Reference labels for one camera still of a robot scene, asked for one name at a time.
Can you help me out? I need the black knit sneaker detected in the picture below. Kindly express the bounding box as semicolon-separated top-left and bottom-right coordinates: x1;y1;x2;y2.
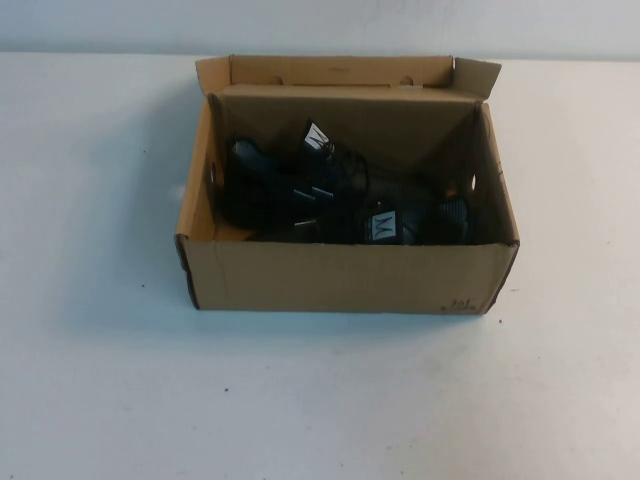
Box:
247;198;482;247
219;118;451;236

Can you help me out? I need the brown cardboard shoe box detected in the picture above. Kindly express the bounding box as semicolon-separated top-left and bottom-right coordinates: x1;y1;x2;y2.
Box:
174;53;522;317

